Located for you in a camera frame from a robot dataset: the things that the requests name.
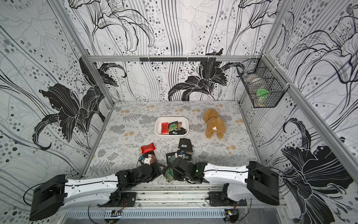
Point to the red black tea bag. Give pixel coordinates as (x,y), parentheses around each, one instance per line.
(152,158)

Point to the black barcode tea bag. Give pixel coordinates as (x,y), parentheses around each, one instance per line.
(185,144)
(184,154)
(182,131)

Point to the red long tea bag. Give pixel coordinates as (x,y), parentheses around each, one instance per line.
(165,128)

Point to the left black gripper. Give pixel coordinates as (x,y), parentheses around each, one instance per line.
(157,172)

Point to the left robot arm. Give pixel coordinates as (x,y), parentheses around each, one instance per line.
(60,193)

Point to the white plastic storage box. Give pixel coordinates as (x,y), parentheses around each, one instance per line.
(159,121)

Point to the green lidded cup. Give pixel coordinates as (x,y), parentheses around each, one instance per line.
(261,96)

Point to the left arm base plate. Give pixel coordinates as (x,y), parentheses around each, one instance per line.
(122,199)

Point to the black wire basket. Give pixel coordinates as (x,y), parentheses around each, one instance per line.
(257,73)

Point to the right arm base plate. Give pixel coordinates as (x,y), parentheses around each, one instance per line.
(217,198)

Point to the white slotted cable duct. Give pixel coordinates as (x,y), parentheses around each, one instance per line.
(162,213)

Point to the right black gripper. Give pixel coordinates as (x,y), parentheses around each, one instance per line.
(175,156)

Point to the large green tea bag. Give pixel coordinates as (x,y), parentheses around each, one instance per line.
(170,157)

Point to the green picture tea bag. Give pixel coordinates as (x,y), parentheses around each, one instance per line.
(175,126)

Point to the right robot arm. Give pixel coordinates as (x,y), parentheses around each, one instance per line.
(244,182)

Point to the brown plush teddy dog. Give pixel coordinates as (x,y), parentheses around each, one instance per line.
(215,125)

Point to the red square tea bag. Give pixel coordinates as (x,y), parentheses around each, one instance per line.
(148,148)

